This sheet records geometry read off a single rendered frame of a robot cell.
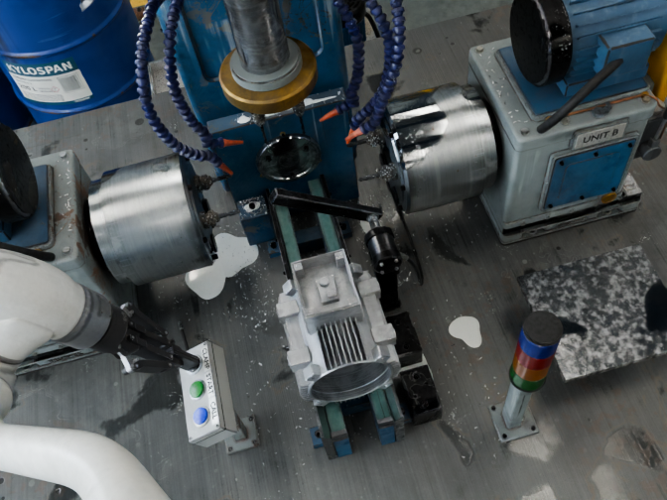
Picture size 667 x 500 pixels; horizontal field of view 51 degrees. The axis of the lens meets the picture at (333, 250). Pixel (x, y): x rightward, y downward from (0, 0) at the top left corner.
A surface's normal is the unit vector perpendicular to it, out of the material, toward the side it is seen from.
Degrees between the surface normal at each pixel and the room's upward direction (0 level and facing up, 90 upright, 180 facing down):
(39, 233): 0
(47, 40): 90
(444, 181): 73
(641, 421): 0
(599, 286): 0
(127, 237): 47
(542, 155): 90
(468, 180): 81
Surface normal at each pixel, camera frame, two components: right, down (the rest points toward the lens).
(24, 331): 0.52, 0.58
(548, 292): -0.11, -0.54
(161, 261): 0.22, 0.70
